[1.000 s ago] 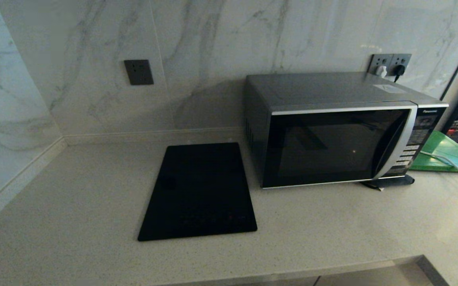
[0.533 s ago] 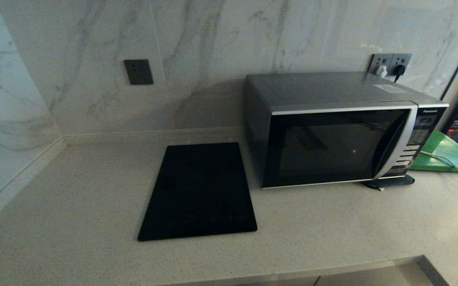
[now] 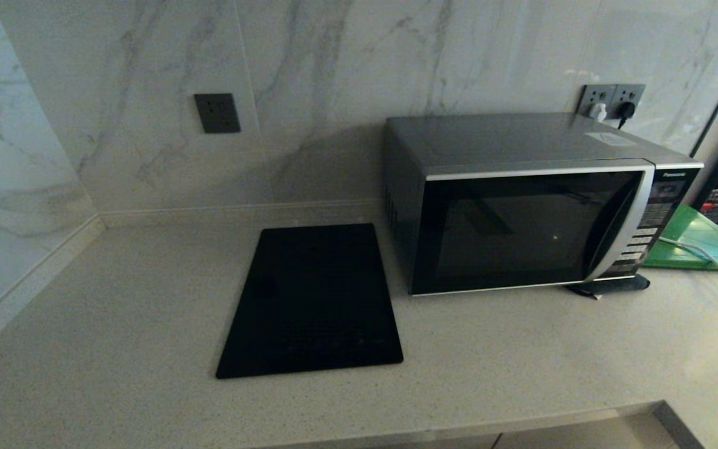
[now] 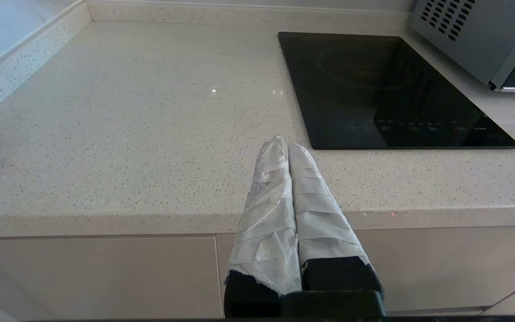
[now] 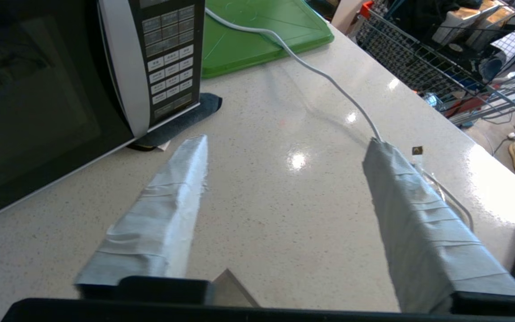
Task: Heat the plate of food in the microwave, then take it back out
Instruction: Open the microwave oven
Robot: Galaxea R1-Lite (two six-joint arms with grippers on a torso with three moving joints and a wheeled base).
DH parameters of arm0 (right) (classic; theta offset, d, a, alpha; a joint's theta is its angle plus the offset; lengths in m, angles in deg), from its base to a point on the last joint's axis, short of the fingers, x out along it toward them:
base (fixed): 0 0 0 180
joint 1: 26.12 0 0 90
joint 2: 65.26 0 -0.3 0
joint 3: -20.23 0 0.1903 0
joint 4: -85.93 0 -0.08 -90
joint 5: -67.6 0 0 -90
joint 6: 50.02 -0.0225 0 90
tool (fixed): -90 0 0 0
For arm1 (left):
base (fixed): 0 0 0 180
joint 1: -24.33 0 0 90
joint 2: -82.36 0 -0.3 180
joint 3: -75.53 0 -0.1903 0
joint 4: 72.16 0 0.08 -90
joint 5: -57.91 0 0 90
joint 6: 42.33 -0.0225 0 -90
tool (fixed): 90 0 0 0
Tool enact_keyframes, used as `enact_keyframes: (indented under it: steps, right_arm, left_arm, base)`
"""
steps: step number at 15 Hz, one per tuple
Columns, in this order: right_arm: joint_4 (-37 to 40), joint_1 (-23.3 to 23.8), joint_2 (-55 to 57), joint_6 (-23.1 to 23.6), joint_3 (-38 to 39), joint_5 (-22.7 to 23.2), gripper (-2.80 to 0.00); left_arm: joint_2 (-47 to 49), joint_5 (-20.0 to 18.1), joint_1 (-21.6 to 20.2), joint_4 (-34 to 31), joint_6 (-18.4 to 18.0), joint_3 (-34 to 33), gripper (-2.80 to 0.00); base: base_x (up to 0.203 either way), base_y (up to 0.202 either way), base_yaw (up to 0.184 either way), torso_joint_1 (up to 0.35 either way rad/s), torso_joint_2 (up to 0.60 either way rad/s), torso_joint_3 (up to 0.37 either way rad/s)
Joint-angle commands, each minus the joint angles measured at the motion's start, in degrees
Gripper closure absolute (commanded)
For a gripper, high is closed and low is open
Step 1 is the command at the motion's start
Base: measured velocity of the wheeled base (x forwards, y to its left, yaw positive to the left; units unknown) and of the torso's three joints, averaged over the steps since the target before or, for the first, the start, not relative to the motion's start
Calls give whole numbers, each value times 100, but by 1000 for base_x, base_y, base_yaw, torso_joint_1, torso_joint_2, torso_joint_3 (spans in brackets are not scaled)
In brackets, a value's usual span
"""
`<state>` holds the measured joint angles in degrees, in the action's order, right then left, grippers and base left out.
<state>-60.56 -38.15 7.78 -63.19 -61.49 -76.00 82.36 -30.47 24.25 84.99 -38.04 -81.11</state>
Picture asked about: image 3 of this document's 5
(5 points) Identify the single grey wall socket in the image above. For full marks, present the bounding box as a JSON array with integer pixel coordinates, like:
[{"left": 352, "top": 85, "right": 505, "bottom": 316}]
[{"left": 194, "top": 94, "right": 241, "bottom": 134}]

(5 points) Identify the grey paired wall socket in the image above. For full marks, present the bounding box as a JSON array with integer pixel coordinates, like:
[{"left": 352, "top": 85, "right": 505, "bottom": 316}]
[
  {"left": 578, "top": 85, "right": 617, "bottom": 120},
  {"left": 610, "top": 84, "right": 646, "bottom": 122}
]

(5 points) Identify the green cutting board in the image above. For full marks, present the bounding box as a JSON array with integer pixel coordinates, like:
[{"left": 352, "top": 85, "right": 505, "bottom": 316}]
[{"left": 644, "top": 206, "right": 718, "bottom": 271}]

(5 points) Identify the black induction cooktop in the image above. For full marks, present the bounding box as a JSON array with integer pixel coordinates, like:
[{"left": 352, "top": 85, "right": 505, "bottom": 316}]
[{"left": 216, "top": 223, "right": 404, "bottom": 379}]

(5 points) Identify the white power cable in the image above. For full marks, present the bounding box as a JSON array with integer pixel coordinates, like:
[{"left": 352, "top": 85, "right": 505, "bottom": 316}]
[{"left": 659, "top": 237, "right": 718, "bottom": 289}]

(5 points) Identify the beige cabinet front panel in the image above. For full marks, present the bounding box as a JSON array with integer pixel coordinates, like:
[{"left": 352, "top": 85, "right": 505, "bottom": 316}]
[{"left": 495, "top": 410, "right": 649, "bottom": 449}]

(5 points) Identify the silver black microwave oven body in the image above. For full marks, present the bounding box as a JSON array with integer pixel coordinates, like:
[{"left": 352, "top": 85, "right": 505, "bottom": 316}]
[{"left": 384, "top": 113, "right": 704, "bottom": 297}]

